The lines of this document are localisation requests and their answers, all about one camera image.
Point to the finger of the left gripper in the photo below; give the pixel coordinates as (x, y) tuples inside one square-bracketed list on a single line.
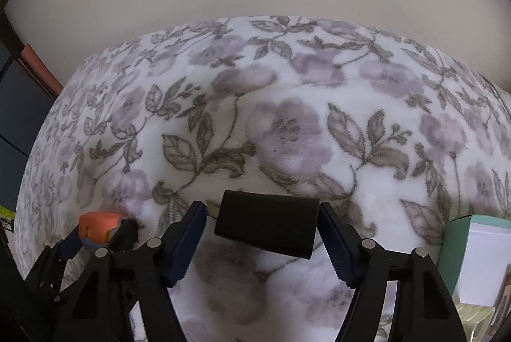
[(67, 248), (125, 237)]

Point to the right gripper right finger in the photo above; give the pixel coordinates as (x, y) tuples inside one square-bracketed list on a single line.
[(335, 245)]

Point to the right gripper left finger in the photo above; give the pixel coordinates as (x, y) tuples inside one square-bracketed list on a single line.
[(182, 239)]

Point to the small orange blue toy knife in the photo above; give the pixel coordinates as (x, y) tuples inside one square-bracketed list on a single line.
[(96, 229)]

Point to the black power adapter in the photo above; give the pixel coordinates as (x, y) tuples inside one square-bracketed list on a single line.
[(280, 224)]

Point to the floral fleece blanket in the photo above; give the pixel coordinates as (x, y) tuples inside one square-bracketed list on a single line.
[(398, 137)]

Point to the teal cardboard box tray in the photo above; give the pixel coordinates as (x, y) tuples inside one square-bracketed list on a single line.
[(474, 258)]

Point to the cream plastic hair clip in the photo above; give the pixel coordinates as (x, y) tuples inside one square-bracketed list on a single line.
[(480, 323)]

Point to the dark blue cabinet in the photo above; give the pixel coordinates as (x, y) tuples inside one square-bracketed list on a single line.
[(24, 105)]

